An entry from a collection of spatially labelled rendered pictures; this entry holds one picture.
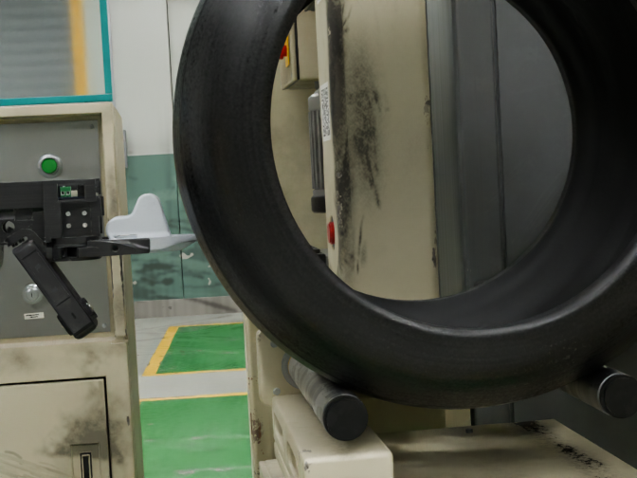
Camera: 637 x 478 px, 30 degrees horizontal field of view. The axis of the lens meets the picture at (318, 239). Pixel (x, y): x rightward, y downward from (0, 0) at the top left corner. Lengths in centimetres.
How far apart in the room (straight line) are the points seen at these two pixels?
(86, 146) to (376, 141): 57
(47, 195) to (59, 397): 74
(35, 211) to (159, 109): 911
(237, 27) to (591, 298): 43
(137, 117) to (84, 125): 843
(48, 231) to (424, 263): 54
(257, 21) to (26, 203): 30
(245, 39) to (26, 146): 85
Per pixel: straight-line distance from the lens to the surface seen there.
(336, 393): 118
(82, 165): 192
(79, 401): 190
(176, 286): 1034
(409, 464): 138
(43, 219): 123
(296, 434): 128
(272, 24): 113
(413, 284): 154
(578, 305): 118
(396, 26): 154
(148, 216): 121
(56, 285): 122
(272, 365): 150
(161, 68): 1036
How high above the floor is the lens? 114
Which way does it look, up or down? 3 degrees down
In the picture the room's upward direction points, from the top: 3 degrees counter-clockwise
